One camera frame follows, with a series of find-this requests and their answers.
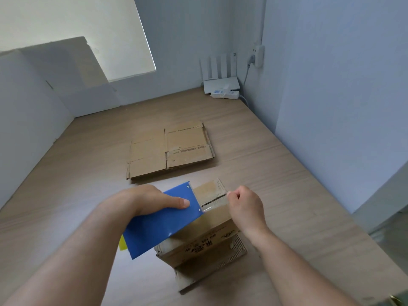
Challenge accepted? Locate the person's left hand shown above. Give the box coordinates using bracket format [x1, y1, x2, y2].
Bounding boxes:
[102, 184, 191, 220]

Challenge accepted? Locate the person's right hand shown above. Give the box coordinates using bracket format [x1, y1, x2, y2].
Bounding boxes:
[226, 185, 268, 241]

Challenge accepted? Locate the grey power cable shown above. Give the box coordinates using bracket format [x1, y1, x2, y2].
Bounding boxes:
[239, 55, 257, 107]

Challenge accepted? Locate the white router with antennas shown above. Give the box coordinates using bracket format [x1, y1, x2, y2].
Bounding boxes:
[200, 52, 241, 94]

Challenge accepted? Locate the white power strip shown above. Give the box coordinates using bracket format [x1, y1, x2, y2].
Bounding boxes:
[210, 89, 240, 100]

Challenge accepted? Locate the picture-printed cardboard box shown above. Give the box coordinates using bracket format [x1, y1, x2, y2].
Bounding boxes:
[154, 178, 248, 295]

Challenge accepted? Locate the person's left forearm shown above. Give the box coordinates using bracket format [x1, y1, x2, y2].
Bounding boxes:
[3, 200, 141, 306]

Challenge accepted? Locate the blue tape dispenser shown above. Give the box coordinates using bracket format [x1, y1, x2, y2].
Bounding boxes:
[122, 181, 204, 260]

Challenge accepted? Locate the white foam partition board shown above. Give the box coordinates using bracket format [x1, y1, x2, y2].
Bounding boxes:
[0, 49, 76, 209]

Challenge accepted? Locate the bright window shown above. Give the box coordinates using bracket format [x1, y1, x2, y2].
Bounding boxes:
[0, 0, 157, 82]

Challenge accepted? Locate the plain cardboard box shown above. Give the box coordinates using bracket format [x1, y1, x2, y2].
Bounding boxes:
[126, 121, 216, 181]

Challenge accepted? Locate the person's right forearm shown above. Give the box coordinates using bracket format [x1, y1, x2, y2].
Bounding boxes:
[245, 227, 361, 306]

